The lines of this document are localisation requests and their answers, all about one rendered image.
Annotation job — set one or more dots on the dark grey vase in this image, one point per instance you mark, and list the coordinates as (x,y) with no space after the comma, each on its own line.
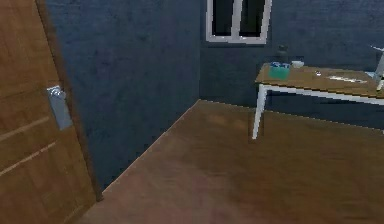
(282,54)

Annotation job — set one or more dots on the green box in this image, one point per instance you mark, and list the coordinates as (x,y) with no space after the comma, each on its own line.
(278,70)

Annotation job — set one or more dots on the white framed window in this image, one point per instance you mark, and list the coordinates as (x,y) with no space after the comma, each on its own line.
(237,20)

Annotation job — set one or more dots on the wooden table with white legs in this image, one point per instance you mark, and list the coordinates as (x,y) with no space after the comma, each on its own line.
(320,83)

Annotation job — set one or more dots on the small white object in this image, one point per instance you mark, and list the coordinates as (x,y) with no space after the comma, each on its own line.
(318,73)

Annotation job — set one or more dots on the white flat item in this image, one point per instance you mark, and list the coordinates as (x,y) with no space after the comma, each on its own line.
(346,79)

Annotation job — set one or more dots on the brown wooden room door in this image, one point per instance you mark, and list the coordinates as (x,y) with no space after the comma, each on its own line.
(30,133)

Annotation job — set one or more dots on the white desk lamp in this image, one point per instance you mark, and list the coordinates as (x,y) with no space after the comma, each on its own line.
(379,68)

